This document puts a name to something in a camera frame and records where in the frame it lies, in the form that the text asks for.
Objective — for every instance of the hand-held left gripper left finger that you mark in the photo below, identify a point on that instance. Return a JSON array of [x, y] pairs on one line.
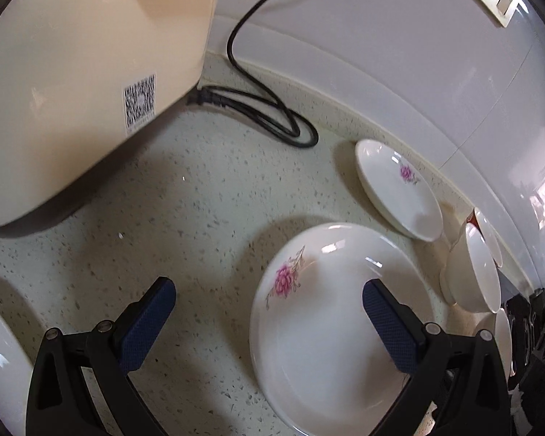
[[145, 322]]

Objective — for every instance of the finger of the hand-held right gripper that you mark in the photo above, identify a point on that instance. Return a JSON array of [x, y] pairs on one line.
[[533, 327]]

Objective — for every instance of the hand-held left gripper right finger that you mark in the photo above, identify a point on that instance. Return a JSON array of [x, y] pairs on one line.
[[388, 327]]

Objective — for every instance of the white ceramic bowl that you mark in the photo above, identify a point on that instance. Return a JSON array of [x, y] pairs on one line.
[[477, 272], [502, 340]]

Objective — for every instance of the large floral plate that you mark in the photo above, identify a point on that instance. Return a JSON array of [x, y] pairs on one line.
[[318, 349]]

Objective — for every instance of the red patterned bowl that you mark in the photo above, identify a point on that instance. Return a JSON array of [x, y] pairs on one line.
[[487, 231]]

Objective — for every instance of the small floral plate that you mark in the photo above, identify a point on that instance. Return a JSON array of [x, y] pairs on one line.
[[390, 190]]

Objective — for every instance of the plain white plate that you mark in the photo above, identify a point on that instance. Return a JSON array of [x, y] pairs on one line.
[[0, 372]]

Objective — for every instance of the cream rice cooker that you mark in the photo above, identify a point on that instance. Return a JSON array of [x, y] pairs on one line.
[[72, 77]]

